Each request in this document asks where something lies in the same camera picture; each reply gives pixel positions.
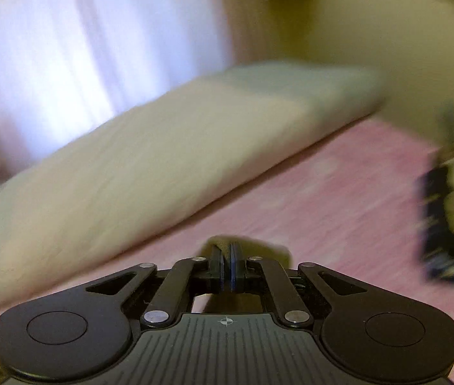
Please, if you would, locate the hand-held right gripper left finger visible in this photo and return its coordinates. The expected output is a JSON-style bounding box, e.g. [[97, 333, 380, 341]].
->
[[86, 243, 228, 327]]

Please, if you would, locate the pink drape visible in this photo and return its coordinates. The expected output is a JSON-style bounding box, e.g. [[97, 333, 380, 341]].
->
[[219, 0, 268, 69]]

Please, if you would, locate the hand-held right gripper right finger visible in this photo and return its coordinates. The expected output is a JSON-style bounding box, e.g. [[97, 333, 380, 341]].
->
[[229, 242, 367, 328]]

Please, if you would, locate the cream and grey quilt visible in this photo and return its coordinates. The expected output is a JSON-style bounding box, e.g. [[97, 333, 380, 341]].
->
[[0, 61, 388, 321]]

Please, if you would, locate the pink floral blanket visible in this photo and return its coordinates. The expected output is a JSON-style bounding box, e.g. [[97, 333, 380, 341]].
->
[[0, 119, 454, 385]]

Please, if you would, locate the dark blue patterned bag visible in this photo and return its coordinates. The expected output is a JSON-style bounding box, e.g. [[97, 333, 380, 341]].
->
[[415, 156, 454, 287]]

